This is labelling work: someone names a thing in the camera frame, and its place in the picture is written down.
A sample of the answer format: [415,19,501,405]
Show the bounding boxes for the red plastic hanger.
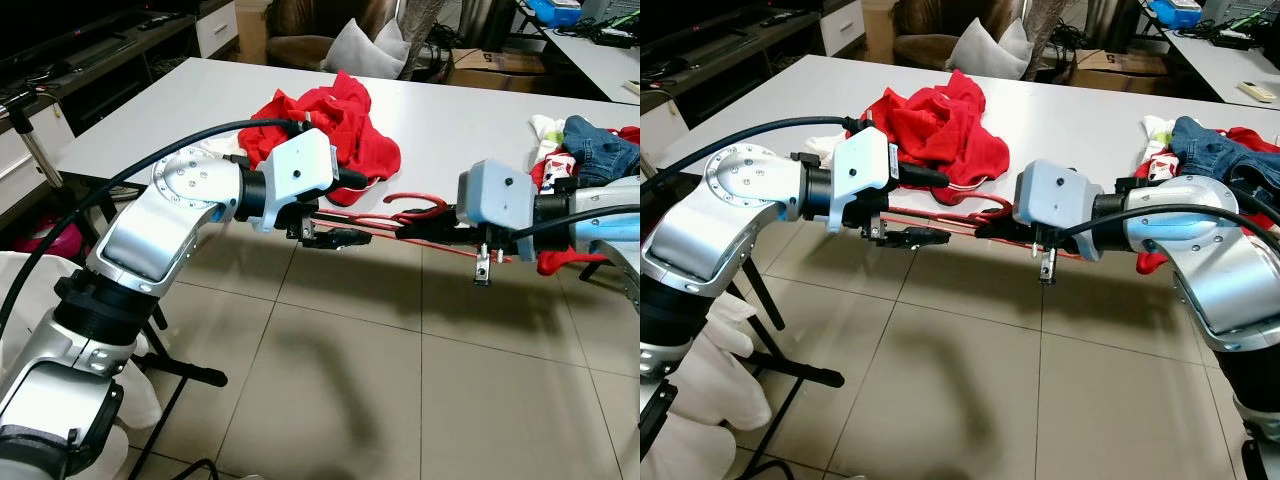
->
[882,192,1093,265]
[312,190,521,265]

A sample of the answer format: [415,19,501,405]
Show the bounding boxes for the red white-trimmed shirt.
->
[865,70,989,193]
[238,72,403,191]

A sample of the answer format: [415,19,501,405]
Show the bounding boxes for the white cotton garment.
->
[527,112,579,193]
[1143,113,1186,186]

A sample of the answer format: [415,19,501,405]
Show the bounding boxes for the white folding table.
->
[648,55,1280,391]
[52,57,641,391]

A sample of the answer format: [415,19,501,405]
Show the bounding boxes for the cardboard box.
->
[448,48,549,93]
[1072,48,1176,93]

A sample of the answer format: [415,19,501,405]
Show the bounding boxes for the blue denim jeans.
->
[558,115,641,184]
[1170,115,1280,213]

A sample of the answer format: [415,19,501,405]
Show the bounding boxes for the white cushion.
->
[945,18,1036,83]
[320,18,411,83]

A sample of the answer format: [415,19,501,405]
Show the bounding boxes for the brown armchair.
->
[890,0,1051,73]
[265,0,426,73]

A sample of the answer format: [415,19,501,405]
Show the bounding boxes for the white drawer cabinet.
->
[195,0,241,58]
[820,0,867,58]

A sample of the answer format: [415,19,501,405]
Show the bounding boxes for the white desk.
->
[1140,10,1280,109]
[518,10,641,106]

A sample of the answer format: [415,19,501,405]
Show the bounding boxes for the dark TV console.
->
[0,0,201,136]
[640,0,826,101]

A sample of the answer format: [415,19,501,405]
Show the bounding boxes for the white low cabinet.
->
[0,100,79,233]
[640,95,693,156]

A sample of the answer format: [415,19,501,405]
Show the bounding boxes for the blue plastic box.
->
[1148,0,1206,28]
[525,0,583,28]

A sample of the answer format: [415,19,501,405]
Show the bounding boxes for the chrome rack pole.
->
[3,92,69,193]

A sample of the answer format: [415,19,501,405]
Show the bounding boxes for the light grey right wrist camera mount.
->
[1012,160,1098,288]
[455,160,538,288]

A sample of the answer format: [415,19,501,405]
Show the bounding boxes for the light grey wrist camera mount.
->
[1012,160,1098,288]
[828,128,898,234]
[455,160,538,288]
[245,128,341,234]

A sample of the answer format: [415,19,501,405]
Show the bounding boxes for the light grey left wrist camera mount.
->
[245,128,341,234]
[828,128,898,234]

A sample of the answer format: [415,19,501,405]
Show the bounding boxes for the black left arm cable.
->
[0,117,311,336]
[640,115,876,196]

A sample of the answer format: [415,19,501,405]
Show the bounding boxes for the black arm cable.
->
[1058,203,1280,244]
[505,203,641,244]
[0,117,311,336]
[640,115,876,196]

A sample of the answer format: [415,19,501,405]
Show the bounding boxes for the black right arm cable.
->
[1058,203,1280,244]
[505,203,641,244]

